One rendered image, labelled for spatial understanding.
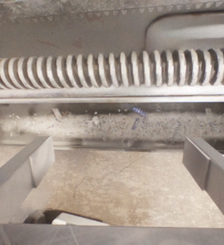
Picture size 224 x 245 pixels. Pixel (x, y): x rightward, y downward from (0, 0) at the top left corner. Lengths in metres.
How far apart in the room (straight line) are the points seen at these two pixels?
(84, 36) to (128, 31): 0.07
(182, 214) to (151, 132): 0.57
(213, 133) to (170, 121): 0.12
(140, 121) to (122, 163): 0.44
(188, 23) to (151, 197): 0.81
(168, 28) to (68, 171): 0.86
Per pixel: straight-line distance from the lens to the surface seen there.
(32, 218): 0.99
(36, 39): 0.32
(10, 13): 0.25
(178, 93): 0.26
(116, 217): 0.98
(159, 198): 0.95
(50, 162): 0.17
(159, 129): 0.50
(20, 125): 0.63
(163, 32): 0.28
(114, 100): 0.31
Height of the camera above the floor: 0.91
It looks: 79 degrees down
